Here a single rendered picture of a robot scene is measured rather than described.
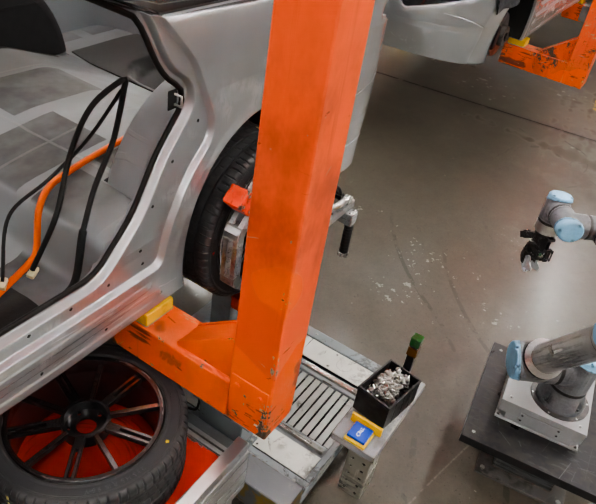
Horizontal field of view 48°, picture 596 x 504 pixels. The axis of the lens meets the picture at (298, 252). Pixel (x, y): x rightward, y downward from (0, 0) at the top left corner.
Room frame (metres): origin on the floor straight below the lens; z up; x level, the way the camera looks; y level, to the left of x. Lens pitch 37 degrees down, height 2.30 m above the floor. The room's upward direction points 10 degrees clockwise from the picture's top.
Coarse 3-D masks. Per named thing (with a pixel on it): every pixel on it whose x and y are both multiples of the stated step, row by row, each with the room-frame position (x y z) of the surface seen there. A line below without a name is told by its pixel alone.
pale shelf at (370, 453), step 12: (420, 384) 1.77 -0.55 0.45; (408, 408) 1.65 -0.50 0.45; (348, 420) 1.54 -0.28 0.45; (396, 420) 1.58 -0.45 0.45; (336, 432) 1.48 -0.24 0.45; (384, 432) 1.52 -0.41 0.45; (348, 444) 1.45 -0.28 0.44; (372, 444) 1.46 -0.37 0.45; (384, 444) 1.47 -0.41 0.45; (360, 456) 1.42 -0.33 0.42; (372, 456) 1.41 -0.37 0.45
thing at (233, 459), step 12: (240, 444) 1.41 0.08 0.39; (228, 456) 1.35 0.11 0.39; (240, 456) 1.38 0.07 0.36; (216, 468) 1.30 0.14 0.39; (228, 468) 1.32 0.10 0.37; (240, 468) 1.39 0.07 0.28; (204, 480) 1.25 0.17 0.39; (216, 480) 1.27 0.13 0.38; (228, 480) 1.33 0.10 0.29; (192, 492) 1.20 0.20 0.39; (204, 492) 1.21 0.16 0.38; (216, 492) 1.27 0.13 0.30
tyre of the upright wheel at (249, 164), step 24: (240, 144) 2.07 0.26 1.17; (216, 168) 1.97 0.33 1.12; (240, 168) 1.96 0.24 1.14; (216, 192) 1.89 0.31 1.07; (192, 216) 1.87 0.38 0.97; (216, 216) 1.84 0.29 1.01; (192, 240) 1.83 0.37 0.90; (216, 240) 1.84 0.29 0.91; (192, 264) 1.83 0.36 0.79; (216, 264) 1.85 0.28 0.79; (216, 288) 1.86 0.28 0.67
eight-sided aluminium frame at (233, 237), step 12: (252, 180) 1.96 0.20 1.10; (240, 216) 1.89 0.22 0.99; (228, 228) 1.84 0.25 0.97; (240, 228) 1.83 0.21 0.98; (228, 240) 1.84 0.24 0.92; (240, 240) 1.82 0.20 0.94; (228, 252) 1.84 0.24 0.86; (240, 252) 1.83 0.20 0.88; (228, 264) 1.85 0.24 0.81; (240, 264) 1.84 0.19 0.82; (228, 276) 1.83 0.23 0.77; (240, 288) 1.86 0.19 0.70
